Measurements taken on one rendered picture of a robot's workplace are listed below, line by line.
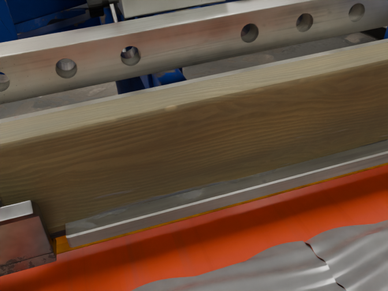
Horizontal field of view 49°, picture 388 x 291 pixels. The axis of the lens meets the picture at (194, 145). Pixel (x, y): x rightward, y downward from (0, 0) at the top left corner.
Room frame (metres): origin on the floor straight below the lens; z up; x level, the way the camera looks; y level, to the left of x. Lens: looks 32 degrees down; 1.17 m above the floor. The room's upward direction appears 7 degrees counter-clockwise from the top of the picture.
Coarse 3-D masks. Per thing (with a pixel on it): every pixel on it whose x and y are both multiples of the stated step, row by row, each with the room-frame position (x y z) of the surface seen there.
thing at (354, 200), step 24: (384, 168) 0.27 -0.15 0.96; (288, 192) 0.26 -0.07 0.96; (312, 192) 0.25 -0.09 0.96; (336, 192) 0.25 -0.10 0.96; (360, 192) 0.25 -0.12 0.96; (384, 192) 0.24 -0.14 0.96; (288, 216) 0.23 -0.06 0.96; (312, 216) 0.23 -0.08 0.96; (336, 216) 0.23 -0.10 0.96; (360, 216) 0.22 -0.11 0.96; (384, 216) 0.22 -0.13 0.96
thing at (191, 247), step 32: (192, 224) 0.23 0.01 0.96; (224, 224) 0.23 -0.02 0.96; (256, 224) 0.23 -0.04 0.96; (288, 224) 0.22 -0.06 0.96; (64, 256) 0.22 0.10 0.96; (96, 256) 0.21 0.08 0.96; (128, 256) 0.21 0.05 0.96; (160, 256) 0.21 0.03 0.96; (192, 256) 0.20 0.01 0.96; (224, 256) 0.20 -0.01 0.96; (0, 288) 0.20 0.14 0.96; (32, 288) 0.19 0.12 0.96; (64, 288) 0.19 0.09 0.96; (96, 288) 0.19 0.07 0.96; (128, 288) 0.18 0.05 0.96
